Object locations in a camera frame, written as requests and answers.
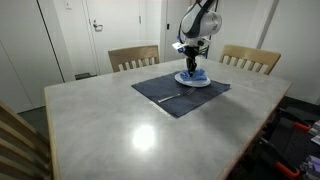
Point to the light blue towel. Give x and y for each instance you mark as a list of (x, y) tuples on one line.
[(198, 76)]

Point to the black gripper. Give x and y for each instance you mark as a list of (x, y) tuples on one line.
[(191, 52)]

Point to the silver metal blocks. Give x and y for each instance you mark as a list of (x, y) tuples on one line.
[(315, 131)]

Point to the dark blue placemat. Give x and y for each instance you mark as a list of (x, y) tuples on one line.
[(180, 105)]

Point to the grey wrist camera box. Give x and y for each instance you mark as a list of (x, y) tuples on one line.
[(178, 46)]

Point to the silver metal fork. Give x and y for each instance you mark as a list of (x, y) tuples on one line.
[(190, 91)]

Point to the small black door latch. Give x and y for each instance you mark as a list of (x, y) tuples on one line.
[(168, 26)]

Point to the plain white door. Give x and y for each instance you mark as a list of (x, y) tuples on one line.
[(240, 26)]

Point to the white round plate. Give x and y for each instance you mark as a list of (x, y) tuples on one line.
[(196, 84)]

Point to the wooden slat-back chair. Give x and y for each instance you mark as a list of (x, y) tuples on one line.
[(133, 53), (250, 52), (13, 133)]

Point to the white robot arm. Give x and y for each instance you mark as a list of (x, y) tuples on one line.
[(200, 23)]

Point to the small white light switch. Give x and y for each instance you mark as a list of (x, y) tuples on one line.
[(68, 4)]

